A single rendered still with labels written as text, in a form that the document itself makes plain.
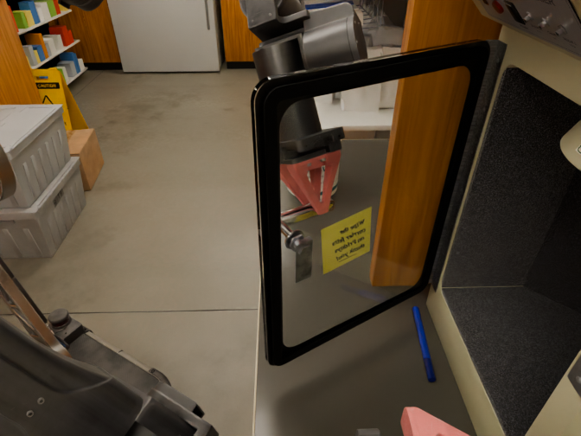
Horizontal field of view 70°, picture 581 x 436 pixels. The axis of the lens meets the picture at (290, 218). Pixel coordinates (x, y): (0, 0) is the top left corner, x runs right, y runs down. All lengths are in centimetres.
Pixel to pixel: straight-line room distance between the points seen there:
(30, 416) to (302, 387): 46
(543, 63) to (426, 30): 17
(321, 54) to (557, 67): 22
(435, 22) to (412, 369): 49
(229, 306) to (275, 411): 143
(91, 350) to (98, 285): 67
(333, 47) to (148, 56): 502
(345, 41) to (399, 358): 47
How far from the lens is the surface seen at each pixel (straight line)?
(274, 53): 50
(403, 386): 68
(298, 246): 46
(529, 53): 52
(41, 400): 26
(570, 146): 48
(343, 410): 65
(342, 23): 48
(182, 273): 225
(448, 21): 61
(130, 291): 224
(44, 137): 256
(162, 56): 540
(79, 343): 176
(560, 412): 49
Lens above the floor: 150
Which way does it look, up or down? 36 degrees down
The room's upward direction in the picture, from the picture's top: straight up
